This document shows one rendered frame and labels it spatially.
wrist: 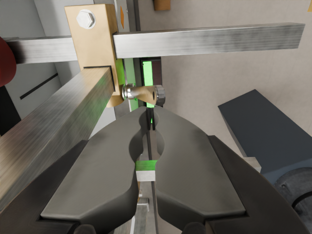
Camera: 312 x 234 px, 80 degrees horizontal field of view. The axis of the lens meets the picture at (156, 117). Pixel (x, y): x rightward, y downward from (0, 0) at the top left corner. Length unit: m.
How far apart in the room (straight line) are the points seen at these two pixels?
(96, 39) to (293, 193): 0.82
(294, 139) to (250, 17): 0.65
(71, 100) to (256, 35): 0.23
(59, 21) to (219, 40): 0.40
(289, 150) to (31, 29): 0.94
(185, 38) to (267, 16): 1.01
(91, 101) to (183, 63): 1.01
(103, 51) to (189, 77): 0.97
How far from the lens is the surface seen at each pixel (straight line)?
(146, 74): 0.44
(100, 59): 0.27
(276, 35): 0.30
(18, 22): 0.51
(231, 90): 1.30
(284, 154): 0.92
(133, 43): 0.27
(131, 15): 0.42
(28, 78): 0.49
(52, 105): 0.18
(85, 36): 0.27
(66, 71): 0.58
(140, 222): 0.67
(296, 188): 0.89
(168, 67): 1.17
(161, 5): 1.04
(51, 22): 0.56
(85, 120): 0.18
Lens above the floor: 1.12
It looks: 60 degrees down
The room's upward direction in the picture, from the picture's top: 179 degrees counter-clockwise
